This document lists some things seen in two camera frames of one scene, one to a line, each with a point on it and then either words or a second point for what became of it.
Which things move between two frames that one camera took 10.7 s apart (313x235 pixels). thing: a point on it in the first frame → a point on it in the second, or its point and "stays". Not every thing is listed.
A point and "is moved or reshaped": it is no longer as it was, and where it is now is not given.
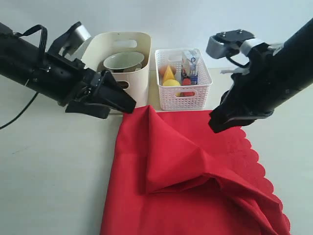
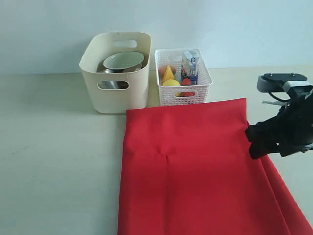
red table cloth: [170, 174] is moved or reshaped
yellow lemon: [172, 82] stays
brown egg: [162, 70] stays
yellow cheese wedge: [168, 74] stays
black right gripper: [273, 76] → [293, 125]
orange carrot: [186, 82] stays
